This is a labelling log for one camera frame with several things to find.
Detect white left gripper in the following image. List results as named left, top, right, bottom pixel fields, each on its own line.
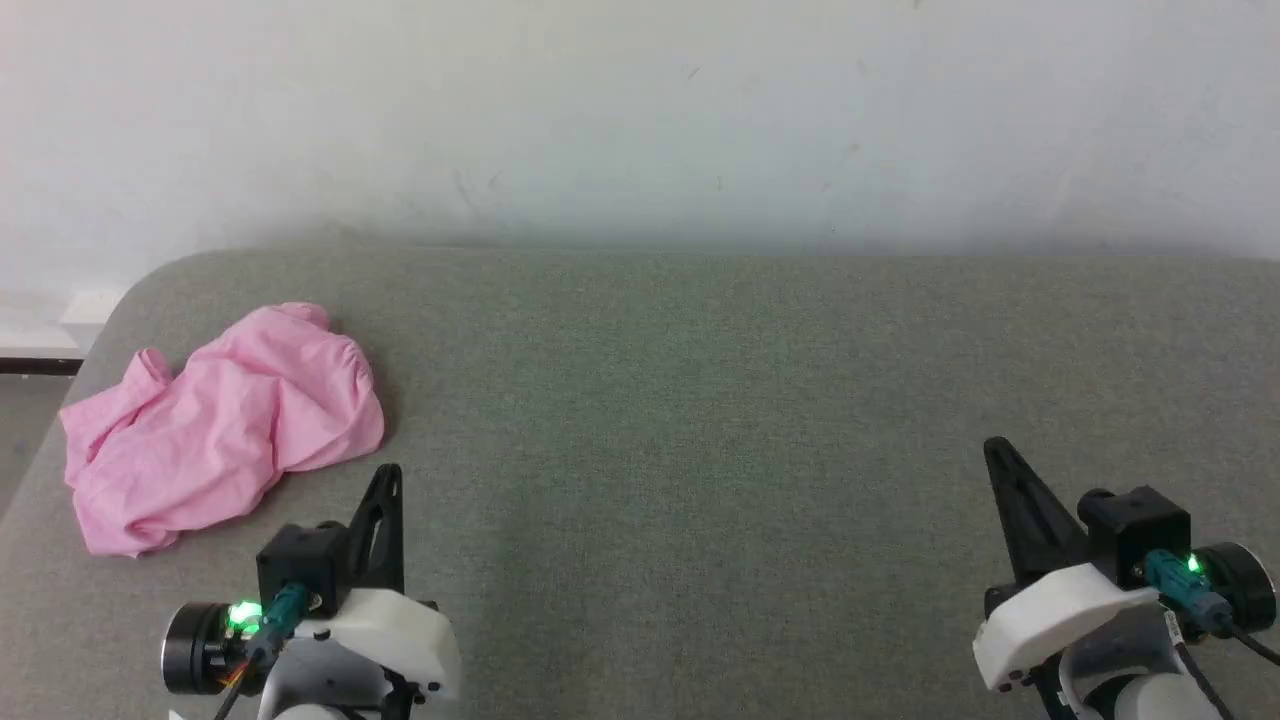
left=285, top=463, right=464, bottom=720

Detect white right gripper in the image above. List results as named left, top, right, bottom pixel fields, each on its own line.
left=972, top=437, right=1163, bottom=694

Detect pink shorts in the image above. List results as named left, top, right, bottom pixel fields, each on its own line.
left=58, top=302, right=386, bottom=558

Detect grey fabric sofa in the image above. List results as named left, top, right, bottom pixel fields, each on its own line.
left=0, top=245, right=1280, bottom=720

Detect left teal plug black cable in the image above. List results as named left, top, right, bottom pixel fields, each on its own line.
left=213, top=585, right=313, bottom=720

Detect teal plug black cable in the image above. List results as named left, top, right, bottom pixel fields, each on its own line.
left=1143, top=550, right=1280, bottom=720
left=213, top=585, right=313, bottom=720

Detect right teal plug black cable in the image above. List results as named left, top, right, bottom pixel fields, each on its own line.
left=1143, top=550, right=1280, bottom=720

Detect white wall skirting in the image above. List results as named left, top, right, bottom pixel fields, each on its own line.
left=0, top=290, right=126, bottom=359

